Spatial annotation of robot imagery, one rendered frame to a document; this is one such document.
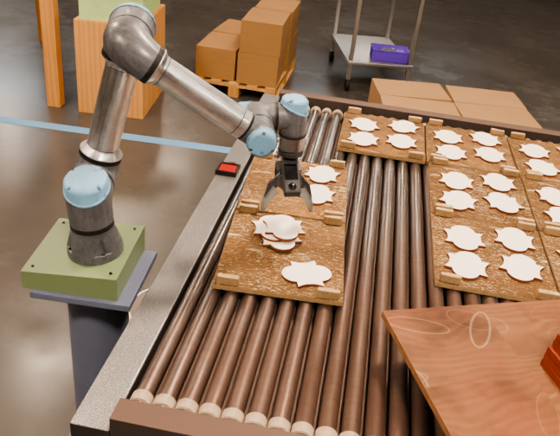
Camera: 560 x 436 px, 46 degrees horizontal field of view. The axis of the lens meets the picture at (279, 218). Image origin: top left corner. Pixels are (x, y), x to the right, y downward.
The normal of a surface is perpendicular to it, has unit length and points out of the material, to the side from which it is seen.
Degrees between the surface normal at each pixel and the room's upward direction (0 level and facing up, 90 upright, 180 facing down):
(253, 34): 90
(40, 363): 0
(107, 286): 90
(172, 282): 0
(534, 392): 0
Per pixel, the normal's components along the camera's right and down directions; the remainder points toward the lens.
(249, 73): -0.14, 0.49
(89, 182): 0.04, -0.76
